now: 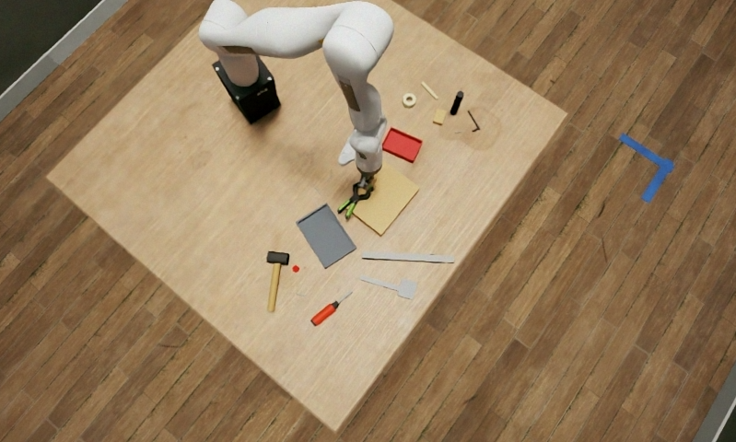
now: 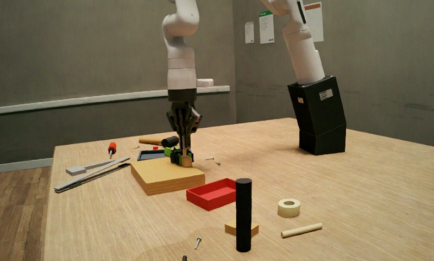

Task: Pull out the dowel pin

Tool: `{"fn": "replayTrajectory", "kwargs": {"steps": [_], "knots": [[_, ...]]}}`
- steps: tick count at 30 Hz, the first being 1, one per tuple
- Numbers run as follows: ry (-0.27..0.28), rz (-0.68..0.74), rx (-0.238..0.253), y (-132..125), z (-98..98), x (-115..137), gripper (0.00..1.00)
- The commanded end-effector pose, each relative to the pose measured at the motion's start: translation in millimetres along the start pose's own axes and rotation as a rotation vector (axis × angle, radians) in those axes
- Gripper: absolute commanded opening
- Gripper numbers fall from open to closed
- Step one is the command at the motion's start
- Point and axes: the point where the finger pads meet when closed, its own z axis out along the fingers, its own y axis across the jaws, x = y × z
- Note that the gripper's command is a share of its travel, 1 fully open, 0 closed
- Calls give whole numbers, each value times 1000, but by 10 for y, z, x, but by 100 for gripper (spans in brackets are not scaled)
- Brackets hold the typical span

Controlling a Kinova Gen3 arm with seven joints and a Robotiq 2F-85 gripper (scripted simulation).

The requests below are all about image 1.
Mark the black cylinder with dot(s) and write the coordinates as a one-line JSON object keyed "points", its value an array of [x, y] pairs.
{"points": [[456, 103]]}

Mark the red-handled screwdriver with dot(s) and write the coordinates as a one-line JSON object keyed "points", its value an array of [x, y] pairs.
{"points": [[327, 311]]}

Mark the red shallow tray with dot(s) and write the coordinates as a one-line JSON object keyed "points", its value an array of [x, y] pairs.
{"points": [[406, 145]]}

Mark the black spring clamp with green handles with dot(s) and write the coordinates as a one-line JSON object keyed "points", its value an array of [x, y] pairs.
{"points": [[353, 200]]}

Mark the mallet with black head and wooden handle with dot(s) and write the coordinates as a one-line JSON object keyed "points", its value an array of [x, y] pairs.
{"points": [[277, 258]]}

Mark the beige wooden dowel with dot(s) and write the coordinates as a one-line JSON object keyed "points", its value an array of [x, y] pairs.
{"points": [[429, 90]]}

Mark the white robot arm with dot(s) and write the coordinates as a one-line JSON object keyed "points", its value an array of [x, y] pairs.
{"points": [[353, 46]]}

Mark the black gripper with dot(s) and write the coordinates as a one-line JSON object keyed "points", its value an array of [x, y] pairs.
{"points": [[366, 177]]}

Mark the beige ring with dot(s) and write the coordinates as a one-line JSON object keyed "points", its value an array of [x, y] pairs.
{"points": [[409, 104]]}

